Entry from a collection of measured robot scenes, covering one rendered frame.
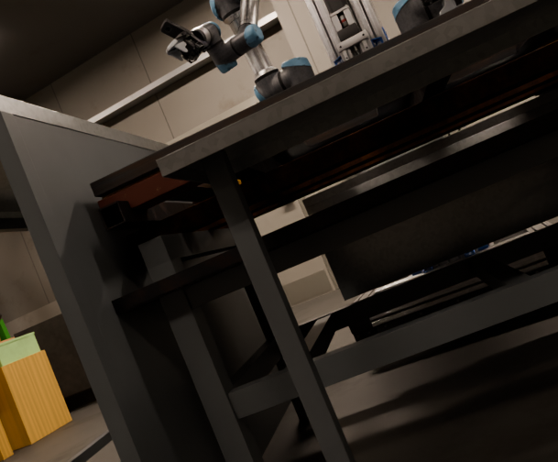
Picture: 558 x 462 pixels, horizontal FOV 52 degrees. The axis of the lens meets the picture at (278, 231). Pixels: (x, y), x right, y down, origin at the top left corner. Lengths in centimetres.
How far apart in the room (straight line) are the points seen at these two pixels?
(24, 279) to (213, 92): 338
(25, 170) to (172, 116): 533
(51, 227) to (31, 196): 7
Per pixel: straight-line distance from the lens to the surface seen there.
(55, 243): 122
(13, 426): 463
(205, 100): 637
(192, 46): 212
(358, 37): 252
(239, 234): 103
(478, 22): 94
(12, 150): 127
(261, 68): 254
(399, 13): 243
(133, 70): 685
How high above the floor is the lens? 53
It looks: 2 degrees up
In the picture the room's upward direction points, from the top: 23 degrees counter-clockwise
